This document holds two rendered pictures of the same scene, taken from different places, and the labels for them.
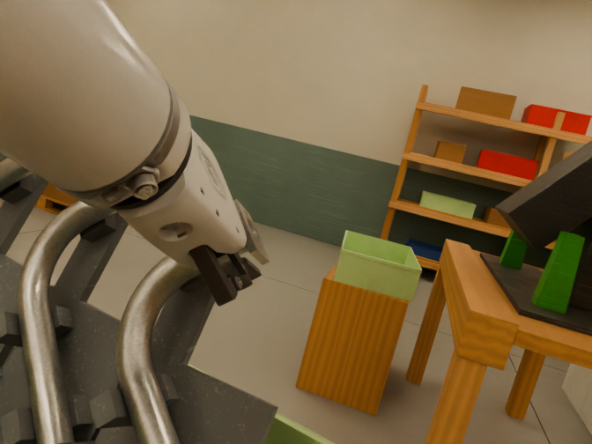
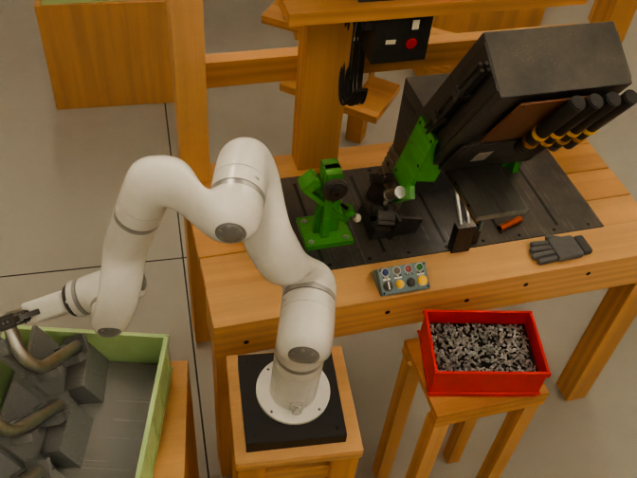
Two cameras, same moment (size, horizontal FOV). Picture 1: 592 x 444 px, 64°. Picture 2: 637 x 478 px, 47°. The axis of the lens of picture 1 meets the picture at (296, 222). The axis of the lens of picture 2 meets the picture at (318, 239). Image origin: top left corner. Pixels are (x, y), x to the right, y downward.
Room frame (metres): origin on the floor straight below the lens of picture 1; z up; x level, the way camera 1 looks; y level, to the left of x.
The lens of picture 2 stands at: (0.32, 1.22, 2.53)
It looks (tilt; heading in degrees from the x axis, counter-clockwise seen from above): 46 degrees down; 240
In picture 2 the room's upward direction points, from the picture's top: 6 degrees clockwise
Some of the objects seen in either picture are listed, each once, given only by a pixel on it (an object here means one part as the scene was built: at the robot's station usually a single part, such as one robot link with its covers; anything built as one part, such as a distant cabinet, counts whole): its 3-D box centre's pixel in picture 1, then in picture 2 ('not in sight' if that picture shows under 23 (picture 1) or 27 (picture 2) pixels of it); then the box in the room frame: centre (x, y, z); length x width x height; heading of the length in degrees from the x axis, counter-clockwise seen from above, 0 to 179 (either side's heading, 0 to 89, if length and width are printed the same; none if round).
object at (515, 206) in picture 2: not in sight; (473, 171); (-0.91, -0.05, 1.11); 0.39 x 0.16 x 0.03; 80
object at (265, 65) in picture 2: not in sight; (401, 53); (-0.91, -0.52, 1.23); 1.30 x 0.05 x 0.09; 170
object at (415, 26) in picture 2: not in sight; (395, 28); (-0.77, -0.38, 1.42); 0.17 x 0.12 x 0.15; 170
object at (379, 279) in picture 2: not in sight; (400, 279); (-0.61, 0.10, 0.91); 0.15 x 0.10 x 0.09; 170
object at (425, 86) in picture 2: not in sight; (448, 133); (-0.97, -0.28, 1.07); 0.30 x 0.18 x 0.34; 170
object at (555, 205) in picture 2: not in sight; (423, 206); (-0.84, -0.16, 0.89); 1.10 x 0.42 x 0.02; 170
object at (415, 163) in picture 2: not in sight; (424, 155); (-0.76, -0.11, 1.17); 0.13 x 0.12 x 0.20; 170
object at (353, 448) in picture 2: not in sight; (291, 404); (-0.17, 0.32, 0.83); 0.32 x 0.32 x 0.04; 74
